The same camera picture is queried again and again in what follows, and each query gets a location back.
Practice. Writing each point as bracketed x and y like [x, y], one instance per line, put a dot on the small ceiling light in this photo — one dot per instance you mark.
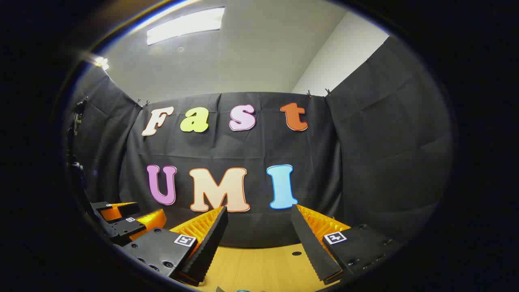
[100, 62]

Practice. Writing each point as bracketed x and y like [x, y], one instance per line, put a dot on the long ceiling light panel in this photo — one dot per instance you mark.
[184, 25]

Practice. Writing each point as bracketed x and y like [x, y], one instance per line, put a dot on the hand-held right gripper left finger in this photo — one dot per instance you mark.
[211, 243]

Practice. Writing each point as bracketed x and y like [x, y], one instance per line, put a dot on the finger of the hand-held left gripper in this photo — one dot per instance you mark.
[121, 229]
[129, 209]

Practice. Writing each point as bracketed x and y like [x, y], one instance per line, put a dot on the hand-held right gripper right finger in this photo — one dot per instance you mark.
[310, 243]

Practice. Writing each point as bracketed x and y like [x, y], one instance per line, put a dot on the black backdrop cloth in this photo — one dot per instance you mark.
[259, 146]

